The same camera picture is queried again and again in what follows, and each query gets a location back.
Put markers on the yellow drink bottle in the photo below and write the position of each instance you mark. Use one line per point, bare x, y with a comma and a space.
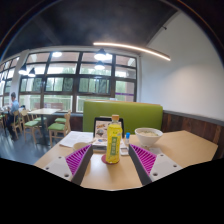
114, 146

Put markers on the green upholstered bench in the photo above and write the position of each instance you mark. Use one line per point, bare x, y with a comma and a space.
140, 113

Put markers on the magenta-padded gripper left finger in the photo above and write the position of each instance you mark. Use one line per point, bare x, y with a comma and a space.
78, 160

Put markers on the dark-framed picture stand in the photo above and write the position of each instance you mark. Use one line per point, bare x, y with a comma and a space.
100, 128

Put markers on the hanging pendant lamps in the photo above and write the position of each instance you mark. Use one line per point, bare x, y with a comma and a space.
100, 55

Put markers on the dark-framed window wall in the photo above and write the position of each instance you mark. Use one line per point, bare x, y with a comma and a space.
63, 70

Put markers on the wooden dining table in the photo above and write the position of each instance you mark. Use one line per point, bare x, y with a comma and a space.
45, 111

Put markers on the curved ceiling light strip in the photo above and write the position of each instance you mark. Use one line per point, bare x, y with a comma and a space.
133, 47

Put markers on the wooden chairs with green seats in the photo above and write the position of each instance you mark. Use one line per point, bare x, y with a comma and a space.
56, 126

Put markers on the person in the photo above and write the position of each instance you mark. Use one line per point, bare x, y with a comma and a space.
14, 106

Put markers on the white paper sheet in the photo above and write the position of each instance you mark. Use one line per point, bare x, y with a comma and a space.
75, 137

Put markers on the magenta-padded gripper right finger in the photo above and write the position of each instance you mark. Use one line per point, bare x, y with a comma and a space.
145, 160

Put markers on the flat round red coaster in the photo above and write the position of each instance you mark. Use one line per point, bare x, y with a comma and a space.
103, 159

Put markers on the white ceramic bowl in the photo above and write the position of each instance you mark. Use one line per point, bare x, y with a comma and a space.
148, 138

